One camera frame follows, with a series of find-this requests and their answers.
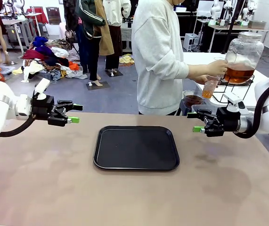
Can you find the person's right hand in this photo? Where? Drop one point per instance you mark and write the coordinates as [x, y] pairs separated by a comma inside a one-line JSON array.
[[217, 67]]

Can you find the black plastic serving tray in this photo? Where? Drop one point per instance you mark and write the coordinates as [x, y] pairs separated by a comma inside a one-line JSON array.
[[134, 148]]

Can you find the grey metal box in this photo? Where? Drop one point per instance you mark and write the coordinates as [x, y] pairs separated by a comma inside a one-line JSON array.
[[256, 24]]

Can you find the person in grey sweatshirt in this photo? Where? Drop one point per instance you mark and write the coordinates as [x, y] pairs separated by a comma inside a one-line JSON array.
[[157, 47]]

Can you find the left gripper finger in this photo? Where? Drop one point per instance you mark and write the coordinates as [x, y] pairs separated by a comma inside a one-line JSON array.
[[66, 104], [59, 120]]

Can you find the white desktop machine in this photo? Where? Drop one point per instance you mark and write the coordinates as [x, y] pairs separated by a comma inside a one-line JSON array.
[[190, 42]]

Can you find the person's right forearm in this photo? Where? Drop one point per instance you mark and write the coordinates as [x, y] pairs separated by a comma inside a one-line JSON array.
[[198, 70]]

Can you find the glass drink dispenser jar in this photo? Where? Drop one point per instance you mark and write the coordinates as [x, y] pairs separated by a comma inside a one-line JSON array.
[[245, 51]]

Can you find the brown hanging coat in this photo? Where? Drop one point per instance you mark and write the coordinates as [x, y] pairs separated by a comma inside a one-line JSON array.
[[106, 40]]

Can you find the dark framed board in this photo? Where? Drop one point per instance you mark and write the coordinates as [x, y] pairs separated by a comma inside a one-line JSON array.
[[53, 15]]

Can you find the yellow cloth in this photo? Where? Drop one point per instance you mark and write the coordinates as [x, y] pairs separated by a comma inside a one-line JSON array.
[[127, 58]]

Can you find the clear plastic cup with ice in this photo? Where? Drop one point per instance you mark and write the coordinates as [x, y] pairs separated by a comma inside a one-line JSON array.
[[207, 93]]

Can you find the bowl with dark liquid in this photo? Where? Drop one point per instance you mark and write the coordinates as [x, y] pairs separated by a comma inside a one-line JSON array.
[[193, 97]]

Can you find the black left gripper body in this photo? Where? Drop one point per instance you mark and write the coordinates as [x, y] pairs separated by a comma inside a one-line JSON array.
[[42, 107]]

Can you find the pile of assorted clothes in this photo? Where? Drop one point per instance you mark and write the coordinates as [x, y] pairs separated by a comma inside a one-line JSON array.
[[47, 56]]

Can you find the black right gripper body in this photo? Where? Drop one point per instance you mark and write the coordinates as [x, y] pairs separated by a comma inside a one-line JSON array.
[[229, 121]]

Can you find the black desk with wooden top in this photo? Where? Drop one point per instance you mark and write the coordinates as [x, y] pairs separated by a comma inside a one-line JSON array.
[[238, 27]]

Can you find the mannequin in green jacket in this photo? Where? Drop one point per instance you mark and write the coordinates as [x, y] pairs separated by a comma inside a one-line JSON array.
[[89, 18]]

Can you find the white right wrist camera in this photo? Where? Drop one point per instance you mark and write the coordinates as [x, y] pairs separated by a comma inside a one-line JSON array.
[[233, 100]]

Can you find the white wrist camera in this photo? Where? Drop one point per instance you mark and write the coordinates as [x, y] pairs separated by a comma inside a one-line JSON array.
[[42, 86], [233, 100]]

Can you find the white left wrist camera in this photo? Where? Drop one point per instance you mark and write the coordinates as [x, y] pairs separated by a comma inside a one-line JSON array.
[[42, 86]]

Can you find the grey metal frame table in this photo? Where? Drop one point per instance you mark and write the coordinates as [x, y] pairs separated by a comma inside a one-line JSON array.
[[18, 23]]

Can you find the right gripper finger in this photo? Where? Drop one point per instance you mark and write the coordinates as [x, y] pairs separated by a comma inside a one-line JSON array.
[[213, 129], [207, 114]]

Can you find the dark mannequin base plate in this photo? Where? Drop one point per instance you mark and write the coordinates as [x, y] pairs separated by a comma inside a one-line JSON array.
[[113, 73], [97, 85]]

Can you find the red cloth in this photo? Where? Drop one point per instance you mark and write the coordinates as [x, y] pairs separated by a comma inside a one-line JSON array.
[[38, 11]]

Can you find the person's left hand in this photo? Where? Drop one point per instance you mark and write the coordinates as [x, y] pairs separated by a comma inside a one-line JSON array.
[[201, 79]]

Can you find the black slanted pole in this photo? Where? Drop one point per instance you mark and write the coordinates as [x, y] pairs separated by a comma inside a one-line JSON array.
[[233, 26]]

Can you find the mannequin in white sweatshirt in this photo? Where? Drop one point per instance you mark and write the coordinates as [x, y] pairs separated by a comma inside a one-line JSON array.
[[115, 11]]

